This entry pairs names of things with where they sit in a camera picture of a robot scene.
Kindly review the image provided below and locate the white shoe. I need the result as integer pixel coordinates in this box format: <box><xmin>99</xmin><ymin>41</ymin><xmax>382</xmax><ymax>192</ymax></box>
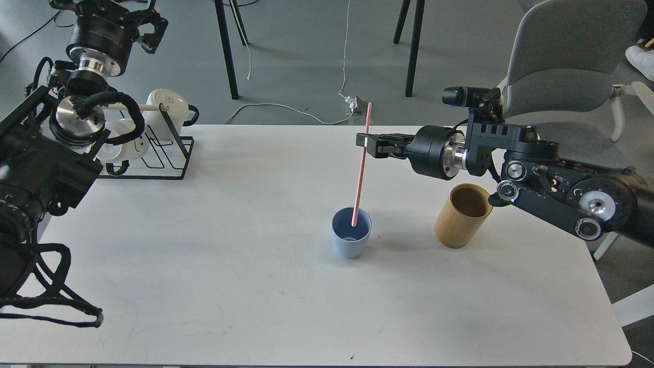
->
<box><xmin>624</xmin><ymin>45</ymin><xmax>653</xmax><ymax>82</ymax></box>

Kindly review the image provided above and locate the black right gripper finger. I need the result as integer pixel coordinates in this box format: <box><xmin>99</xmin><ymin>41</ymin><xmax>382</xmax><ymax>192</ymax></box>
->
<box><xmin>366</xmin><ymin>145</ymin><xmax>407</xmax><ymax>160</ymax></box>
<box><xmin>357</xmin><ymin>133</ymin><xmax>415</xmax><ymax>147</ymax></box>

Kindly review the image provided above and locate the blue plastic cup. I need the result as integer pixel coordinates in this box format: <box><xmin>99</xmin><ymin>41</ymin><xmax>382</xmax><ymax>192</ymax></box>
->
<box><xmin>331</xmin><ymin>207</ymin><xmax>372</xmax><ymax>259</ymax></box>

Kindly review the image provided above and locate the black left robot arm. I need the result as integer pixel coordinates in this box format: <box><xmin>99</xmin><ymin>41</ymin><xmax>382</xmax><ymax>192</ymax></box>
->
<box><xmin>1</xmin><ymin>1</ymin><xmax>168</xmax><ymax>328</ymax></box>

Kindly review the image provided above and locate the white mug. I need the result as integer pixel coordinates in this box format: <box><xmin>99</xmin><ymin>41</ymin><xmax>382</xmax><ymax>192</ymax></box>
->
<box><xmin>96</xmin><ymin>118</ymin><xmax>150</xmax><ymax>164</ymax></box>
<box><xmin>138</xmin><ymin>90</ymin><xmax>199</xmax><ymax>142</ymax></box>

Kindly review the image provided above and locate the black table leg left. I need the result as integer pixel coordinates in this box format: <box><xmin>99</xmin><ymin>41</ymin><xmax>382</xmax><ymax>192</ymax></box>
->
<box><xmin>213</xmin><ymin>1</ymin><xmax>248</xmax><ymax>100</ymax></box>

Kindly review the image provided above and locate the white hanging cable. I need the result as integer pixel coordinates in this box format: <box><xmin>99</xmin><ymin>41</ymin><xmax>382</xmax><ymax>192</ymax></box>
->
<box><xmin>338</xmin><ymin>0</ymin><xmax>352</xmax><ymax>98</ymax></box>

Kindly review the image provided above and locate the white mug rear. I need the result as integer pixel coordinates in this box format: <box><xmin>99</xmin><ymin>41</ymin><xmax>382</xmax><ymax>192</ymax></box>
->
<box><xmin>138</xmin><ymin>90</ymin><xmax>199</xmax><ymax>142</ymax></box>

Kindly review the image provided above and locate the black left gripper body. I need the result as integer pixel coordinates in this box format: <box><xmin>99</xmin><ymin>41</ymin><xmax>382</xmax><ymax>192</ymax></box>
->
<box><xmin>66</xmin><ymin>1</ymin><xmax>141</xmax><ymax>77</ymax></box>

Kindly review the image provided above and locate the black table leg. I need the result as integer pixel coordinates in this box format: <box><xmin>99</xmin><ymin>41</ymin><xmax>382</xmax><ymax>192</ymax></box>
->
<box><xmin>393</xmin><ymin>1</ymin><xmax>426</xmax><ymax>98</ymax></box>
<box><xmin>213</xmin><ymin>1</ymin><xmax>248</xmax><ymax>100</ymax></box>

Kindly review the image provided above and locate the black table leg right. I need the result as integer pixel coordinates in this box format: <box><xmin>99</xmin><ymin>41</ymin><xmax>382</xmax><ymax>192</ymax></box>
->
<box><xmin>393</xmin><ymin>1</ymin><xmax>426</xmax><ymax>98</ymax></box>

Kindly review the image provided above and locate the white power adapter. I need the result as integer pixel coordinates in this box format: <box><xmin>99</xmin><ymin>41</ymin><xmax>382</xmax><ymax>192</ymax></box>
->
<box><xmin>345</xmin><ymin>95</ymin><xmax>369</xmax><ymax>116</ymax></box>

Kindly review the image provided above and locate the black wire mug rack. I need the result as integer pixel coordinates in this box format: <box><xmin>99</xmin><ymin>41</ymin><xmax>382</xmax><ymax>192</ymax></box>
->
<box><xmin>99</xmin><ymin>103</ymin><xmax>194</xmax><ymax>181</ymax></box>

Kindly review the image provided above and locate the white mug front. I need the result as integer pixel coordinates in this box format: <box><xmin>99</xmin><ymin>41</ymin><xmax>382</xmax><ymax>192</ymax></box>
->
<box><xmin>96</xmin><ymin>118</ymin><xmax>150</xmax><ymax>164</ymax></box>

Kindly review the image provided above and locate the white floor cable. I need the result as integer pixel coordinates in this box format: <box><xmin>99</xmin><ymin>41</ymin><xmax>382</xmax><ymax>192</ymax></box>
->
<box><xmin>223</xmin><ymin>104</ymin><xmax>354</xmax><ymax>126</ymax></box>

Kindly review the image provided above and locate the bamboo cylindrical holder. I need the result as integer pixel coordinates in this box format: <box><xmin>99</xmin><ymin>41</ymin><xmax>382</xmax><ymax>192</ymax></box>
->
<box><xmin>433</xmin><ymin>183</ymin><xmax>493</xmax><ymax>249</ymax></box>

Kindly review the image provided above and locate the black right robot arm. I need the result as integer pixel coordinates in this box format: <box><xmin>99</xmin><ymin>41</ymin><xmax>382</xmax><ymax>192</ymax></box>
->
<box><xmin>357</xmin><ymin>86</ymin><xmax>653</xmax><ymax>247</ymax></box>

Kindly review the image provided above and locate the grey office chair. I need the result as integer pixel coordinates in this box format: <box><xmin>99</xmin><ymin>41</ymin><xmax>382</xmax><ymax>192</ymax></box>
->
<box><xmin>490</xmin><ymin>0</ymin><xmax>654</xmax><ymax>261</ymax></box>

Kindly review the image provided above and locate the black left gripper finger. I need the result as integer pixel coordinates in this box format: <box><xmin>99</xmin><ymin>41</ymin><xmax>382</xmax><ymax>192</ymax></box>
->
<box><xmin>135</xmin><ymin>8</ymin><xmax>169</xmax><ymax>54</ymax></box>

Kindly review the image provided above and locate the pink chopstick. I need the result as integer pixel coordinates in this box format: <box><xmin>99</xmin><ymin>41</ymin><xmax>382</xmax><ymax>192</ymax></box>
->
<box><xmin>351</xmin><ymin>102</ymin><xmax>373</xmax><ymax>227</ymax></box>

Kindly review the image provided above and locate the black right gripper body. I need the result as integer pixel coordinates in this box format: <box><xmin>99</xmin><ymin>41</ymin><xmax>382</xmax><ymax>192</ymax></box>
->
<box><xmin>406</xmin><ymin>125</ymin><xmax>463</xmax><ymax>181</ymax></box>

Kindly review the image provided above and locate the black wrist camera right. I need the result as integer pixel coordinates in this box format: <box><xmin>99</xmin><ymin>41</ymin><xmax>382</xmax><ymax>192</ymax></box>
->
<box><xmin>441</xmin><ymin>86</ymin><xmax>503</xmax><ymax>111</ymax></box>

